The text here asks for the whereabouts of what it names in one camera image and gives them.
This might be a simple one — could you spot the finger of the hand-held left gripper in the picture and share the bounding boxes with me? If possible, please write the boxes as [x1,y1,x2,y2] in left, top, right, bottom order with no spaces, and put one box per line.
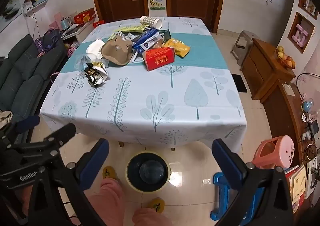
[5,115,41,139]
[30,123,77,156]

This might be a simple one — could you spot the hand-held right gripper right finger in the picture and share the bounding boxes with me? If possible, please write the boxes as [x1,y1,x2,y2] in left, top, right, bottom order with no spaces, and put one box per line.
[212,138,294,226]

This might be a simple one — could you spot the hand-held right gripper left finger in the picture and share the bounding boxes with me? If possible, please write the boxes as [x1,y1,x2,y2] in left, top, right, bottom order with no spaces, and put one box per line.
[26,138,110,226]

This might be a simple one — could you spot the yellow rimmed trash bin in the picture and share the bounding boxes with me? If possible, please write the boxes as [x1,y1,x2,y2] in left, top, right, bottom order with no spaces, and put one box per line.
[125,151,172,193]

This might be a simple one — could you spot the clear plastic bag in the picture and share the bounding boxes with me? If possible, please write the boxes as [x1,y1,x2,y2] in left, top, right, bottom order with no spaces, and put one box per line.
[74,53,105,70]

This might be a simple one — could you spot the red cardboard box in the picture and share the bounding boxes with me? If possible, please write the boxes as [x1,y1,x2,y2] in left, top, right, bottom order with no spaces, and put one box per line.
[142,47,175,71]

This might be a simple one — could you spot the yellow slipper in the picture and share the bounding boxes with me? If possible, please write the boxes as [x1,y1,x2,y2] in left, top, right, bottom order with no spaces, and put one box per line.
[102,166,118,181]
[147,197,166,210]

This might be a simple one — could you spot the beige bag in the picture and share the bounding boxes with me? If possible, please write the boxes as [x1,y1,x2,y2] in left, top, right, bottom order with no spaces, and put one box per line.
[0,110,13,130]

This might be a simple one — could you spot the blue plastic stool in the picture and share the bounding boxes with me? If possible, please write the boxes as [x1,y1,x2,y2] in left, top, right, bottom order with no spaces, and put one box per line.
[210,171,265,221]

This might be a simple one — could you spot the dark sofa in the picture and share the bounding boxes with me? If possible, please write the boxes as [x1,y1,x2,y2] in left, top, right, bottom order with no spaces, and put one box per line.
[0,34,68,141]

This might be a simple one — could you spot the pink plastic stool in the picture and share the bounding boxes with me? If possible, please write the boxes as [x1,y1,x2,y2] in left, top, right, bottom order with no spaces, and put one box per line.
[251,135,295,170]

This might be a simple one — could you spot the black gold wrapper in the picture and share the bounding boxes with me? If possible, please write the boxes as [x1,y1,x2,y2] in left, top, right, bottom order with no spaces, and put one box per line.
[84,62,110,88]

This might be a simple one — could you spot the long wooden sideboard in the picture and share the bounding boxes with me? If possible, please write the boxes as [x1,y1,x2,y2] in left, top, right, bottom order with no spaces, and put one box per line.
[265,82,320,166]

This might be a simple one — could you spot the stack of books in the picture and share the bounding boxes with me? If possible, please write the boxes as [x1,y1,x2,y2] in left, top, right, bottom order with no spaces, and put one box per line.
[284,165,308,211]

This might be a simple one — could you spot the black doormat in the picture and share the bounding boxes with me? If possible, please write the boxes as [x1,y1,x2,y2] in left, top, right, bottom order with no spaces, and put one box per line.
[231,74,248,93]

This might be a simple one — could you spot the purple bag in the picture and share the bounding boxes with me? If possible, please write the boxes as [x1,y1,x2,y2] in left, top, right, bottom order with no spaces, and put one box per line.
[35,29,63,56]

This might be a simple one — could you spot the white crumpled tissue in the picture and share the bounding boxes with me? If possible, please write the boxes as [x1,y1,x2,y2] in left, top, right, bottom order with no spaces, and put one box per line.
[86,39,105,60]

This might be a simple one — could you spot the brown crumpled paper bag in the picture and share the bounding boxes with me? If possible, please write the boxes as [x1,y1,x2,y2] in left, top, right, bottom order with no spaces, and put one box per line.
[101,34,134,66]

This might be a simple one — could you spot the small wooden cabinet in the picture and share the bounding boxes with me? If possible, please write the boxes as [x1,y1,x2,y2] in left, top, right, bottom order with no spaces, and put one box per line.
[240,38,296,102]

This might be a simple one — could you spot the blue toy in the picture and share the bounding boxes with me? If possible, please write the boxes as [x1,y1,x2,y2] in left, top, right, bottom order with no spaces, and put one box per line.
[301,99,314,112]

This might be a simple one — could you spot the white side cabinet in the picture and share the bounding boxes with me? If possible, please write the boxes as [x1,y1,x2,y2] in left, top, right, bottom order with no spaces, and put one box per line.
[61,22,94,42]

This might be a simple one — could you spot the light blue pot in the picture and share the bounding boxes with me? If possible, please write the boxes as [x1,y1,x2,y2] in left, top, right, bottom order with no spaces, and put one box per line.
[60,18,73,30]

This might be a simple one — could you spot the large red gift box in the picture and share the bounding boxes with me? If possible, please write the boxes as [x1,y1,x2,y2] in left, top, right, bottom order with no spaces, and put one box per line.
[73,8,97,24]

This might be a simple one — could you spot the fruit bowl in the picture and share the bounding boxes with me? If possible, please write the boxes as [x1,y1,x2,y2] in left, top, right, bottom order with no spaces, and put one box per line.
[276,46,296,69]

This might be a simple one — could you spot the yellow snack bag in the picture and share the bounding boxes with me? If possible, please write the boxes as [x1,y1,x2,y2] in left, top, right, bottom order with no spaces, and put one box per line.
[164,38,191,58]

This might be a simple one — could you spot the blue white packet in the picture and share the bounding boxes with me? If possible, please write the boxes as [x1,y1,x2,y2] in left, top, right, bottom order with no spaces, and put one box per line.
[132,28,163,54]

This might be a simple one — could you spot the grey plastic stool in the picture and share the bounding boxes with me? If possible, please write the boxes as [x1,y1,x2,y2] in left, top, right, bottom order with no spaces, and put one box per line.
[230,30,255,66]

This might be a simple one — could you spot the yellow-green packet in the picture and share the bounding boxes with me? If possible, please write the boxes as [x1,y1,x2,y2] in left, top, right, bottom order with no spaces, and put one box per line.
[114,25,148,34]

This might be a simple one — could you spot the dark green packet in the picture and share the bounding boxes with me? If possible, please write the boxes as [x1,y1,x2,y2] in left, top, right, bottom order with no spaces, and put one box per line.
[157,29,171,41]

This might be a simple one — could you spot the wall picture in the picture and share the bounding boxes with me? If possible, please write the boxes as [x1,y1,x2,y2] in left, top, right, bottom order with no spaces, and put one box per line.
[0,0,24,32]

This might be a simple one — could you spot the wall niche with pink items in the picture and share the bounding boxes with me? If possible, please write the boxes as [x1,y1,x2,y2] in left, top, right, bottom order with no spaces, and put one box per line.
[287,11,315,54]

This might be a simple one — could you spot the wall niche with picture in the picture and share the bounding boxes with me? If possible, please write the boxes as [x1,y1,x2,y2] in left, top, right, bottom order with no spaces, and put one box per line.
[298,0,319,20]

